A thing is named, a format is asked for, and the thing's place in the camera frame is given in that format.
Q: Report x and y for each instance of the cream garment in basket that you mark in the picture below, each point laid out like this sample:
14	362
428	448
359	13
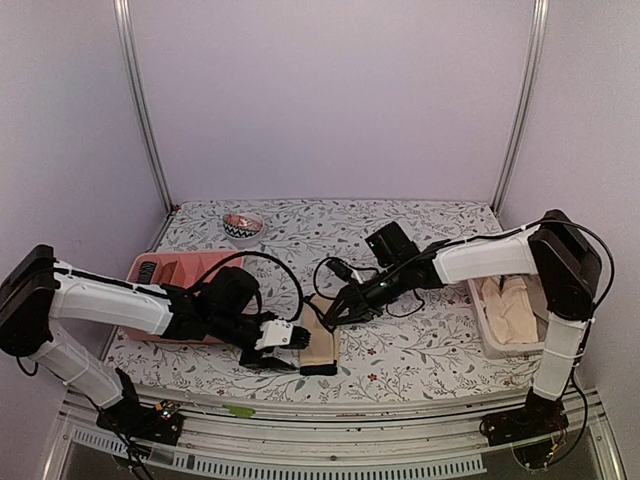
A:
508	310

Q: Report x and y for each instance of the left aluminium frame post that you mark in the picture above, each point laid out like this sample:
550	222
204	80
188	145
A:
125	30

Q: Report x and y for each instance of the aluminium frame post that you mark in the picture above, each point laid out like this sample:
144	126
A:
532	63
125	30

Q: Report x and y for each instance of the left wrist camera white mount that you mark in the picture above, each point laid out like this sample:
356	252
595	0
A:
282	334

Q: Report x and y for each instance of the grey garment in basket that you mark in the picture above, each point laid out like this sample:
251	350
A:
541	326

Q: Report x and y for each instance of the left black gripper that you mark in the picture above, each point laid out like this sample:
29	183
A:
259	362

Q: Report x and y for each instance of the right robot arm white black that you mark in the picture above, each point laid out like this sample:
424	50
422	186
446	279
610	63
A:
553	248

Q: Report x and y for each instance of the green tape piece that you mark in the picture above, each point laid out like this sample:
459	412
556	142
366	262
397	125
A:
240	411

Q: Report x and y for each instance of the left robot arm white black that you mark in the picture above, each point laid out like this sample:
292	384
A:
42	291

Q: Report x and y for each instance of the floral patterned table mat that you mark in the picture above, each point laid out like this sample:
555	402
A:
426	346

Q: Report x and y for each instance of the right aluminium frame post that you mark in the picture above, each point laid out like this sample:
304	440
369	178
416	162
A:
532	63

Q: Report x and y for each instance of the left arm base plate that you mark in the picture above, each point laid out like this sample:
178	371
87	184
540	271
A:
129	418

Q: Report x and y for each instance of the cream underwear navy trim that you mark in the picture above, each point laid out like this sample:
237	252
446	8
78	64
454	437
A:
321	356

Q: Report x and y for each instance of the aluminium front rail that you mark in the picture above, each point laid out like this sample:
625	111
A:
429	439

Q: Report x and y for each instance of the white plastic laundry basket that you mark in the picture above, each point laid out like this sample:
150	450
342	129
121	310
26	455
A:
491	348

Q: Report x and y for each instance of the black white rolled underwear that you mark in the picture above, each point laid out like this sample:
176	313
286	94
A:
146	272

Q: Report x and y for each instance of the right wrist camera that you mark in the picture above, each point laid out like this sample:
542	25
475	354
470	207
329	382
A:
343	271

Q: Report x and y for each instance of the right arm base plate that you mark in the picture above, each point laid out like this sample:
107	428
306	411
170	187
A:
522	423

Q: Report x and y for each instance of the small patterned bowl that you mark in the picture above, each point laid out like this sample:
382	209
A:
242	226

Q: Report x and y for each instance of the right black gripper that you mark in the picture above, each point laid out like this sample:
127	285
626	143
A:
356	303

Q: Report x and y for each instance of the brown rolled underwear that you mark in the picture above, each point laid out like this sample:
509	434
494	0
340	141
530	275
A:
167	273

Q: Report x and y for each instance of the pink divided organizer box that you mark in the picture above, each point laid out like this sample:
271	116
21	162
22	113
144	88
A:
190	268

